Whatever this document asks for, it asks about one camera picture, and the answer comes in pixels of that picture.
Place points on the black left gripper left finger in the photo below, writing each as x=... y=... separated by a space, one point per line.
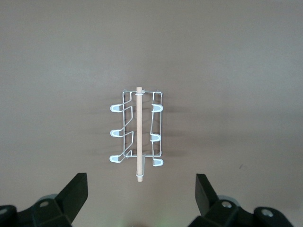
x=71 y=196

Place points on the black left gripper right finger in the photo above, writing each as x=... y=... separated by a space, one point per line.
x=208 y=198

